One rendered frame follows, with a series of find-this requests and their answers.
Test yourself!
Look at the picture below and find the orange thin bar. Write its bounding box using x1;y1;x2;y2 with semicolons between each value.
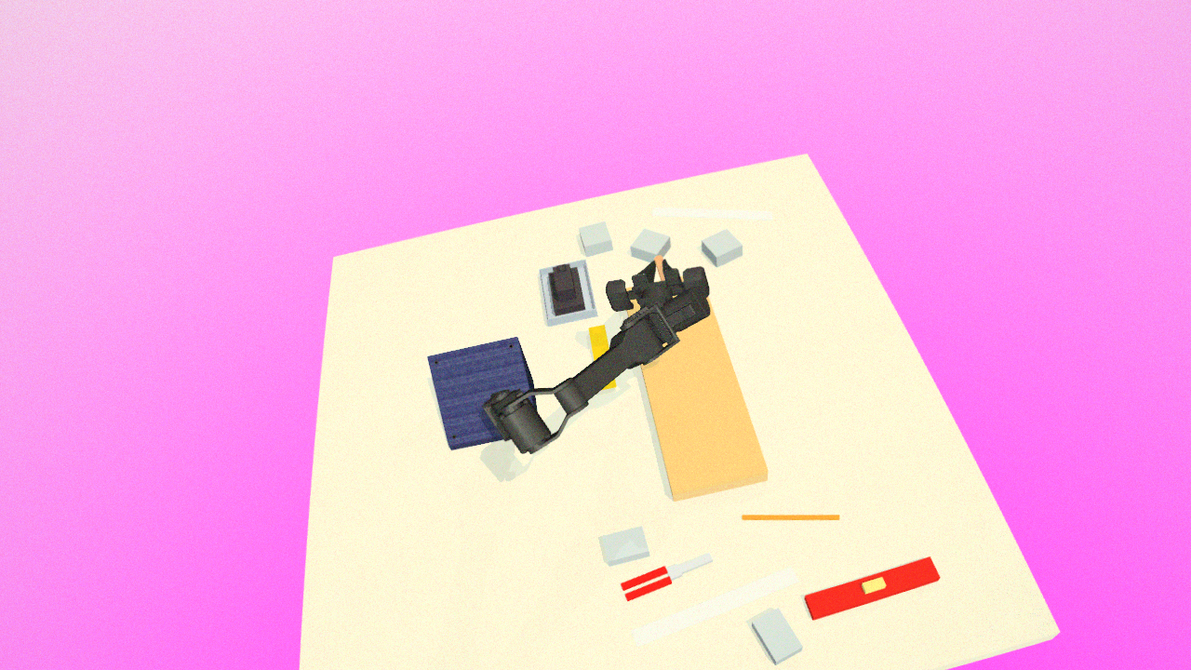
742;515;840;520

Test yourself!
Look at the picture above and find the tan rectangular panel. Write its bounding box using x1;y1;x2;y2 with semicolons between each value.
640;298;768;502

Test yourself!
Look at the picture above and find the red flat bar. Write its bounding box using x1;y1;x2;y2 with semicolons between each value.
804;556;940;621

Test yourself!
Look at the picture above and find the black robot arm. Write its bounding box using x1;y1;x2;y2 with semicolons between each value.
482;287;711;453

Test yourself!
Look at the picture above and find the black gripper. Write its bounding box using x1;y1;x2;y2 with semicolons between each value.
606;259;710;312

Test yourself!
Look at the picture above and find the yellow flat bar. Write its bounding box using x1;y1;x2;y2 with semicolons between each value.
590;325;617;390

